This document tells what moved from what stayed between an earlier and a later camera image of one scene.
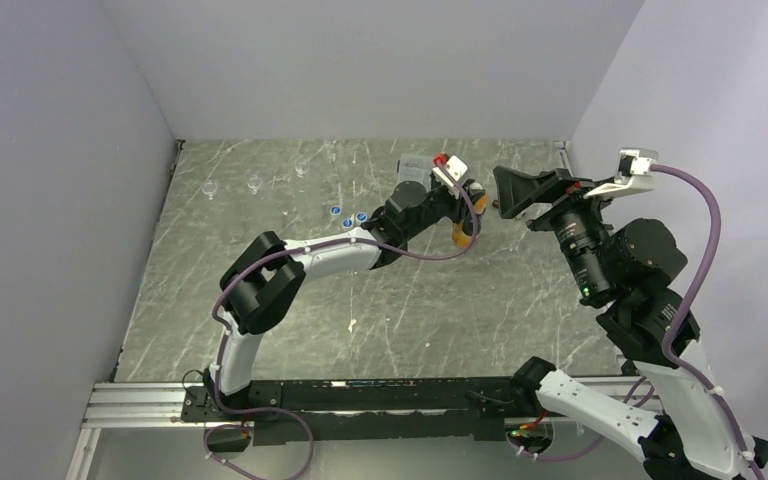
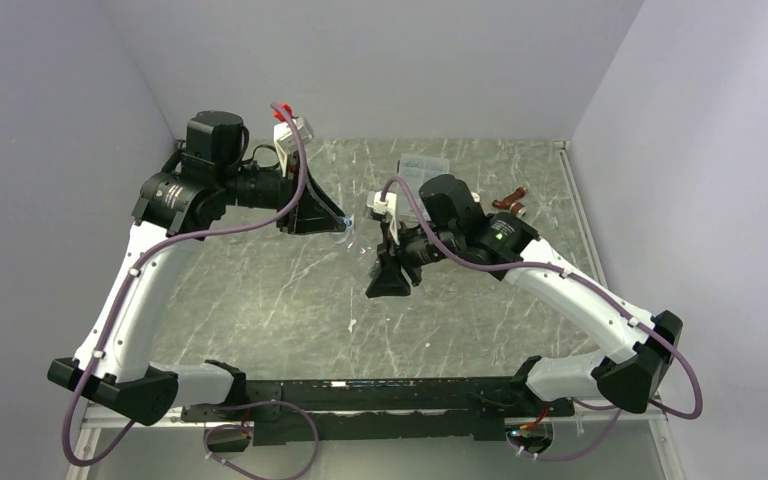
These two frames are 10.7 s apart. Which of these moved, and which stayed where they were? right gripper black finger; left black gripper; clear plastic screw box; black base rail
Moved: right gripper black finger; left black gripper
Stayed: clear plastic screw box; black base rail
